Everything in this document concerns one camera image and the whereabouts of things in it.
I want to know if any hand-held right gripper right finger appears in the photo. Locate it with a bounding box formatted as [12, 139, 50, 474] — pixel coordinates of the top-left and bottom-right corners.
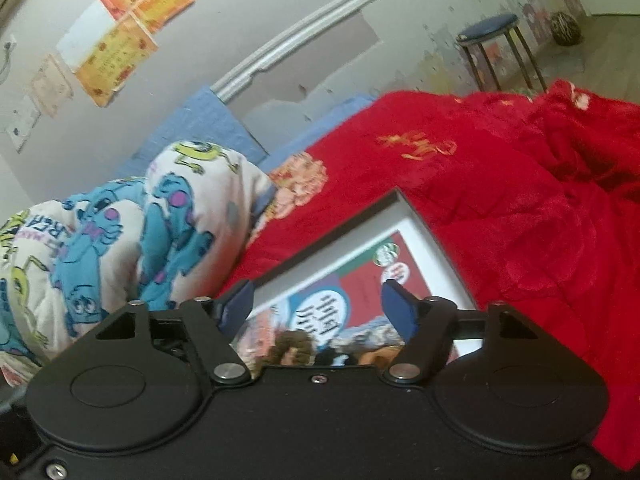
[381, 280, 541, 386]

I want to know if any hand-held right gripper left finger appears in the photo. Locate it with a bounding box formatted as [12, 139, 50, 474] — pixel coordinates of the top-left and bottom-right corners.
[95, 280, 253, 386]

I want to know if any brown snack packet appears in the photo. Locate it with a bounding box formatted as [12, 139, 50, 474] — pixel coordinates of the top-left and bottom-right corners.
[357, 347, 401, 367]

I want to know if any shallow black box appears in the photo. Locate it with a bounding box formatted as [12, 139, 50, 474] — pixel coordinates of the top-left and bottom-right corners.
[220, 187, 483, 366]

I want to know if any brown scrunchie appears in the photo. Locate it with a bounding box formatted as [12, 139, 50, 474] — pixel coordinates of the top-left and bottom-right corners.
[270, 331, 315, 367]

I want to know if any printed book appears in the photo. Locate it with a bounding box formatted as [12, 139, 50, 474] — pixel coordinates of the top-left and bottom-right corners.
[232, 230, 458, 366]

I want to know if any cartoon printed quilt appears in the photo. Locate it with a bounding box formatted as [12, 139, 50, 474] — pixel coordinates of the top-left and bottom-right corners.
[0, 140, 278, 386]

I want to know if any red blanket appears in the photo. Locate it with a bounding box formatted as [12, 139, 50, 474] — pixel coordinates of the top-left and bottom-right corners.
[215, 79, 640, 473]

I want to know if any blue headboard cushion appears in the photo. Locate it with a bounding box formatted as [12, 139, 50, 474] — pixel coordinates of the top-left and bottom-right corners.
[117, 85, 268, 181]

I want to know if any blue round stool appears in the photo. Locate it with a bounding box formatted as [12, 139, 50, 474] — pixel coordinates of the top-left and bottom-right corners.
[456, 13, 548, 93]

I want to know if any patterned ball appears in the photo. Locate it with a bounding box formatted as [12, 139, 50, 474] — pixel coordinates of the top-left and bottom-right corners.
[550, 11, 582, 47]

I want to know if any large orange wall certificate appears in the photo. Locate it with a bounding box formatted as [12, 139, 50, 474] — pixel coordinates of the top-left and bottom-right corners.
[75, 14, 158, 108]

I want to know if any white wall certificate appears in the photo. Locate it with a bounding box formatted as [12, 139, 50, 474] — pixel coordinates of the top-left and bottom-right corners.
[5, 95, 43, 153]

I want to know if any beige wall certificate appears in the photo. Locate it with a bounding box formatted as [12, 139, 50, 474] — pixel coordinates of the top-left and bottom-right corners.
[27, 52, 76, 118]

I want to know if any white wall paper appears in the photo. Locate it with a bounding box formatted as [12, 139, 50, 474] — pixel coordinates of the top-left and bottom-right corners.
[55, 2, 118, 68]

